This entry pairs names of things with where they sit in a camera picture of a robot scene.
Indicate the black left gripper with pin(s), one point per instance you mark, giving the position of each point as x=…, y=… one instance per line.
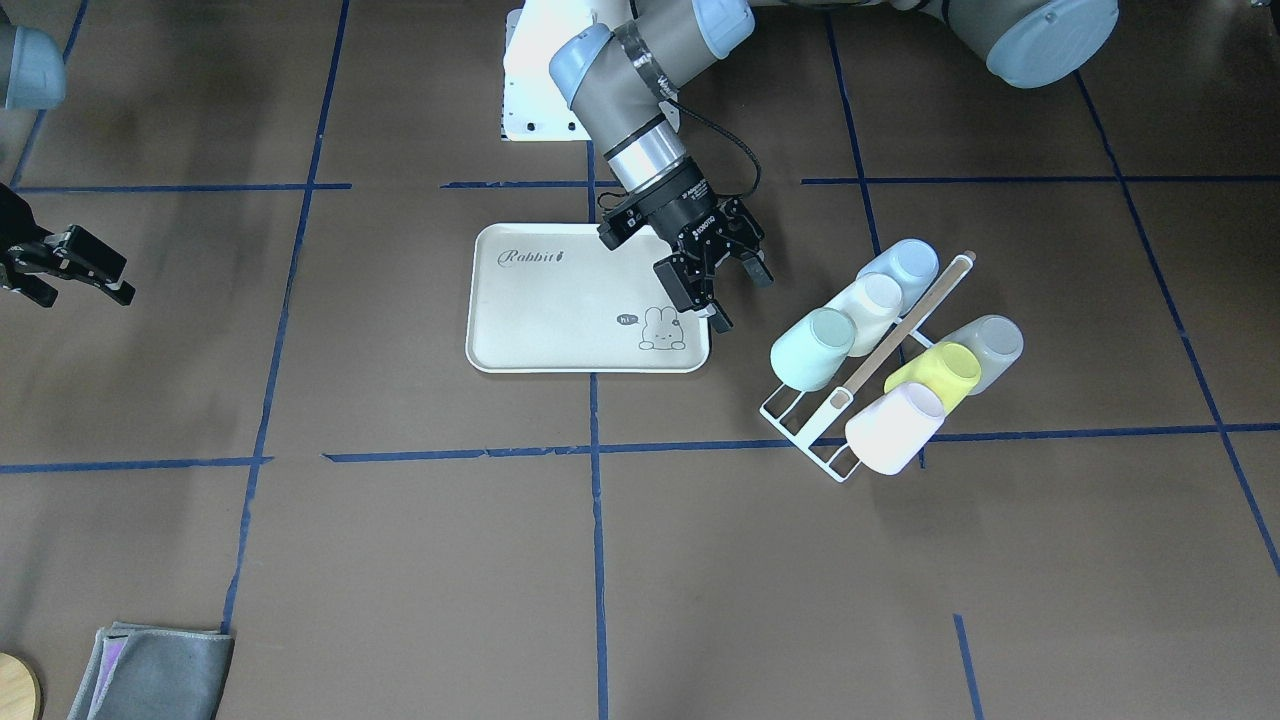
x=683, y=208

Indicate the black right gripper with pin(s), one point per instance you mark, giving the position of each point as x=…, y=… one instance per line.
x=62, y=252

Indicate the mint green cup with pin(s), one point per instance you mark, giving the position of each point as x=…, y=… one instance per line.
x=807, y=356

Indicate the cream rabbit tray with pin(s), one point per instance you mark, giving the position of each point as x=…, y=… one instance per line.
x=551, y=298

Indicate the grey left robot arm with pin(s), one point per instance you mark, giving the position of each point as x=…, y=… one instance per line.
x=619, y=82

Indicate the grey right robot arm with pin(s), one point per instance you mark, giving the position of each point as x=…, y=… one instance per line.
x=34, y=77

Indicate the cream white cup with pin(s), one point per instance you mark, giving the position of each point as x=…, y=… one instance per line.
x=872, y=302

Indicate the light blue cup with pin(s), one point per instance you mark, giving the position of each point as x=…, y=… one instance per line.
x=912, y=263

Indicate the pink cup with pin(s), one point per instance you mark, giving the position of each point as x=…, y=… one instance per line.
x=888, y=433

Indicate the yellow cup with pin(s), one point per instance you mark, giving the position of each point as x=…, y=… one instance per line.
x=950, y=370

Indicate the grey cup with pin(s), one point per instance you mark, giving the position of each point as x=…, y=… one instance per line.
x=996, y=343

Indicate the grey folded cloth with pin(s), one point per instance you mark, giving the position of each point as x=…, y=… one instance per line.
x=139, y=671

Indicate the round wooden stand base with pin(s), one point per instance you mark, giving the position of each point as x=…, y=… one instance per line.
x=21, y=693

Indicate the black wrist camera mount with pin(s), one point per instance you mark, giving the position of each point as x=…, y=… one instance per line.
x=620, y=224

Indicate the white wire cup rack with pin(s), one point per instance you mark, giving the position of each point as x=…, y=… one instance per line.
x=820, y=436

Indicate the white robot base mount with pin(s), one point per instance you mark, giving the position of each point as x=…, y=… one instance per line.
x=533, y=108

